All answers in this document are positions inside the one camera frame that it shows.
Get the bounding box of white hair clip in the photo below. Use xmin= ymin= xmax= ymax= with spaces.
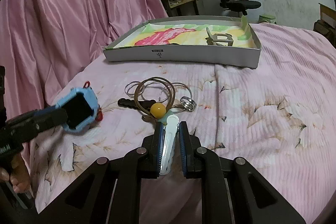
xmin=159 ymin=115 xmax=179 ymax=176

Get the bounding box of brown cord yellow bead tie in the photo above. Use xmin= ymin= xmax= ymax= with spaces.
xmin=133 ymin=77 xmax=175 ymax=122

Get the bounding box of blue kids smartwatch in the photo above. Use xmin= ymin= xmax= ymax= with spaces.
xmin=55 ymin=81 xmax=103 ymax=134

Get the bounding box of black wavy hair clip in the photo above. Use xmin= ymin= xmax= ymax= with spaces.
xmin=117 ymin=98 xmax=156 ymax=110

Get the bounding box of person's left hand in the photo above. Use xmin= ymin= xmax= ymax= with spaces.
xmin=1 ymin=153 xmax=30 ymax=193

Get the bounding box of thin silver bangle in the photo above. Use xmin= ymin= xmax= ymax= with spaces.
xmin=158 ymin=82 xmax=193 ymax=114
xmin=124 ymin=81 xmax=146 ymax=98

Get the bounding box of pink floral bedspread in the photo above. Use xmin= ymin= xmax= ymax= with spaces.
xmin=30 ymin=24 xmax=335 ymax=223

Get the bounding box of beige claw hair clip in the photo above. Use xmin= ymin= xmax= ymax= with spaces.
xmin=206 ymin=27 xmax=234 ymax=47

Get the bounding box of pink satin curtain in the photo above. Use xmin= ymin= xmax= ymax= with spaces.
xmin=1 ymin=0 xmax=166 ymax=118

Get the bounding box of white cardboard box tray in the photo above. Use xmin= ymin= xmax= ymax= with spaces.
xmin=104 ymin=16 xmax=261 ymax=69

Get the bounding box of colourful bear drawing paper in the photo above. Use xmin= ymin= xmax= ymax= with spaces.
xmin=114 ymin=23 xmax=257 ymax=48

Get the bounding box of dark wooden desk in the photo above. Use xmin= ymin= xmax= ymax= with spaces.
xmin=161 ymin=0 xmax=199 ymax=17

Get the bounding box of green plastic stool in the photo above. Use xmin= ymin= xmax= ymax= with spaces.
xmin=259 ymin=14 xmax=277 ymax=24

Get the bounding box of silver metal ring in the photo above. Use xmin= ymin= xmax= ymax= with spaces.
xmin=179 ymin=95 xmax=197 ymax=112

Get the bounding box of cardboard box by wall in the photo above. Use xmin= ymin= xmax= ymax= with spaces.
xmin=313 ymin=3 xmax=336 ymax=47

